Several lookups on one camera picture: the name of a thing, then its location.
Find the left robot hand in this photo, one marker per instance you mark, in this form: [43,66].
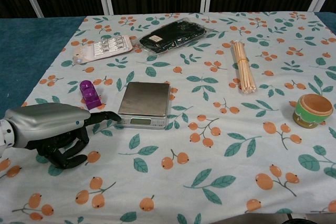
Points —
[44,120]

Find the purple building block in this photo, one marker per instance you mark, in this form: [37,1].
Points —
[90,94]

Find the silver digital kitchen scale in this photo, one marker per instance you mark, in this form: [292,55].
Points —
[145,103]

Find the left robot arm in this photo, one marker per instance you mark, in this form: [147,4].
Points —
[3,136]

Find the teal table cover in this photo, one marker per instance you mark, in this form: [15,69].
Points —
[29,56]

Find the blister pack of metal clips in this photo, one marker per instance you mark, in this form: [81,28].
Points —
[103,48]

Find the floral tablecloth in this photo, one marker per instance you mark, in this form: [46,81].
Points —
[183,155]

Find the black item in plastic bag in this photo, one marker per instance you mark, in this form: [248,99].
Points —
[172,36]

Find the bundle of wooden sticks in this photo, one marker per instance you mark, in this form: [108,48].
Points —
[242,66]

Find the green terracotta small pot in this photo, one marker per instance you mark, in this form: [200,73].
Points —
[312,111]

